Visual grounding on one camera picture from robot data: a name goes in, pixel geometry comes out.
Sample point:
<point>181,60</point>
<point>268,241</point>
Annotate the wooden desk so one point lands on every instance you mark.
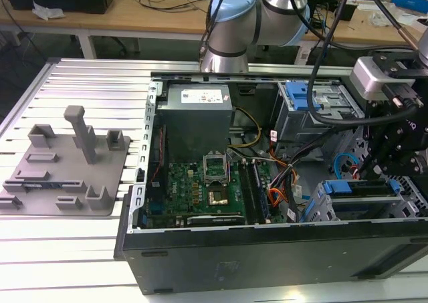
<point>140,18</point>

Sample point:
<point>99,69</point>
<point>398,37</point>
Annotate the black RAM slot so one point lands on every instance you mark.
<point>249,192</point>

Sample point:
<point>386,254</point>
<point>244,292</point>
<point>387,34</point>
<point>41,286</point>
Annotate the blue drive latch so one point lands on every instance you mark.
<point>299,97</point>

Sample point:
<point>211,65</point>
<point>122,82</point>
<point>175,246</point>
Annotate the grey parts rack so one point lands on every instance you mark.
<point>67,169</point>

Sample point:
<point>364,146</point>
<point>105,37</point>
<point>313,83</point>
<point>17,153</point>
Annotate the green motherboard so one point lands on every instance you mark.
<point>190,192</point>

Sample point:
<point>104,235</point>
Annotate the grey metal disk bay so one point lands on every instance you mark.
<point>364,207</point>

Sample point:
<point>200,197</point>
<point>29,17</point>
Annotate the blue cardboard box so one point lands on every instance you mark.
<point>409,0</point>

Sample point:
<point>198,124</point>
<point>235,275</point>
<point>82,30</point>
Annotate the grey power supply unit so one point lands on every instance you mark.
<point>195,125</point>

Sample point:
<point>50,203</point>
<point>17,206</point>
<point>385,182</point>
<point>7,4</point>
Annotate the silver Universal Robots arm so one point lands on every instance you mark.
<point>230,25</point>

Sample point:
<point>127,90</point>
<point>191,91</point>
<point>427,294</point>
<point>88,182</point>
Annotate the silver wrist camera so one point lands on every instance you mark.
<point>368,79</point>

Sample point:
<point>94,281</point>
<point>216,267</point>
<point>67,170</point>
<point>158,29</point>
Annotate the crumpled clear plastic bag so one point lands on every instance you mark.
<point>47,12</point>

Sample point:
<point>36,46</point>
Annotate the small black block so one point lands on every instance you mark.
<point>347,12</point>

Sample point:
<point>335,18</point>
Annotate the black graphics card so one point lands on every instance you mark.
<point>215,220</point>

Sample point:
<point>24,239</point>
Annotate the black PC case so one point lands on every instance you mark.
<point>261,263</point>

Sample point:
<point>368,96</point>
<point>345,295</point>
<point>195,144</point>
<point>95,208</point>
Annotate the grey metal drive cage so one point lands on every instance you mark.
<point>294,122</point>

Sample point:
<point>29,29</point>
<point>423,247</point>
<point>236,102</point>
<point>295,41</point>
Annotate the RAM stick in slot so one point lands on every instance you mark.
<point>262,192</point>

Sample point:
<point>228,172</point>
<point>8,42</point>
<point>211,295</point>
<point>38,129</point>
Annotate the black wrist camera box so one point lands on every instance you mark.
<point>423,167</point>

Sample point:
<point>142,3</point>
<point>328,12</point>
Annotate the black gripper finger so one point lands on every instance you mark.
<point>399,167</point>
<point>381,139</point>

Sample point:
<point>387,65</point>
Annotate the clear plastic wrap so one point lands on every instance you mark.
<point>379,17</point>

